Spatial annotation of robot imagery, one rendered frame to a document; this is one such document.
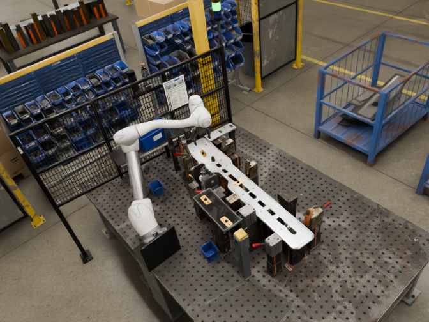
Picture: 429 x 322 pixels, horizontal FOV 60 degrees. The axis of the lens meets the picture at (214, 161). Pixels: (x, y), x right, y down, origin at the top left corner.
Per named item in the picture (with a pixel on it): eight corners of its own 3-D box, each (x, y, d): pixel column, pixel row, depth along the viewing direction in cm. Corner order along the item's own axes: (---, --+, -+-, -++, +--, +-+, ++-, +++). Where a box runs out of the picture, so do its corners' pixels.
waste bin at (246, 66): (278, 68, 603) (277, 24, 555) (256, 81, 581) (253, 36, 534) (256, 60, 634) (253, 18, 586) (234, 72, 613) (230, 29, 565)
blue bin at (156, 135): (173, 135, 330) (170, 122, 322) (145, 152, 317) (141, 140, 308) (162, 128, 340) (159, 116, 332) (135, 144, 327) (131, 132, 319)
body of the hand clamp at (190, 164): (199, 187, 324) (192, 157, 301) (192, 191, 321) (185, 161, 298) (195, 183, 328) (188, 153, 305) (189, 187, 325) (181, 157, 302)
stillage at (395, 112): (370, 96, 512) (382, 29, 449) (428, 119, 461) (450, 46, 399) (313, 137, 463) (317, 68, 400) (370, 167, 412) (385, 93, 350)
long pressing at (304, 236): (320, 234, 237) (320, 232, 236) (293, 253, 229) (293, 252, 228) (203, 137, 329) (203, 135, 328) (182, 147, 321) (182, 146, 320)
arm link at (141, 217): (138, 238, 259) (122, 211, 258) (140, 234, 277) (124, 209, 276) (158, 225, 261) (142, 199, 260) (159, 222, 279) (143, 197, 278)
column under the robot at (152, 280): (172, 321, 309) (154, 279, 266) (153, 297, 328) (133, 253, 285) (201, 298, 322) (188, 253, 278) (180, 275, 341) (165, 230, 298)
